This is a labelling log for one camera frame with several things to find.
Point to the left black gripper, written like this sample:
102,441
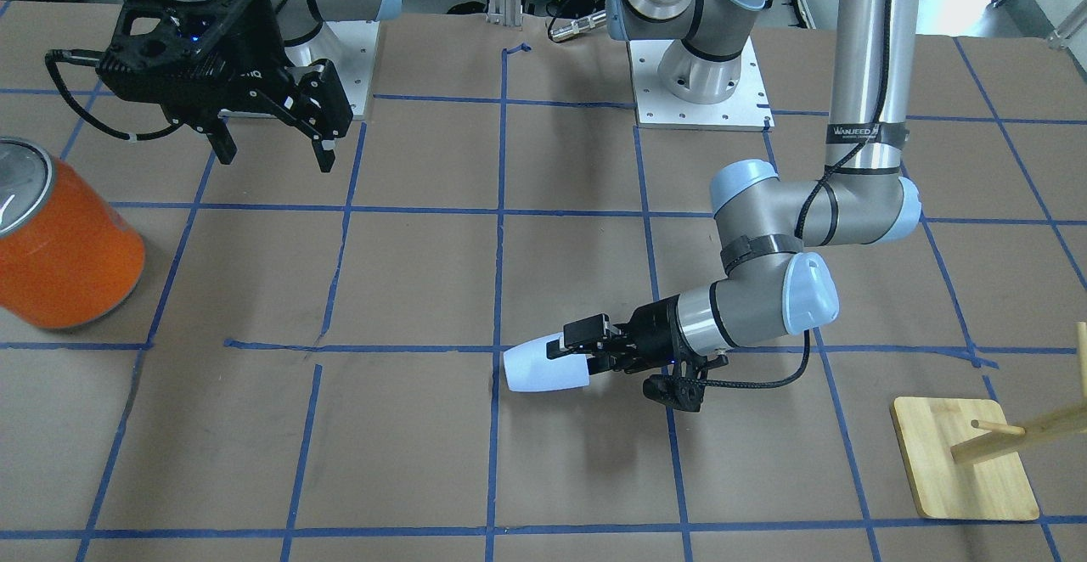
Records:
656,325

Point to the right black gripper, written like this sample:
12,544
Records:
249,70

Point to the light blue cup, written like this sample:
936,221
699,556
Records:
527,368

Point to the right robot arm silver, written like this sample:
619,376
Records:
299,20

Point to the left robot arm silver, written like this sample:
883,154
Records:
774,284

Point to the orange can silver lid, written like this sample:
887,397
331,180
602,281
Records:
67,257

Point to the wooden mug tree stand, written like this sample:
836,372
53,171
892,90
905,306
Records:
962,455

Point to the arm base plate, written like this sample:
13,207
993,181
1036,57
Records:
352,46
674,91

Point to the metal cable connector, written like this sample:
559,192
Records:
577,27

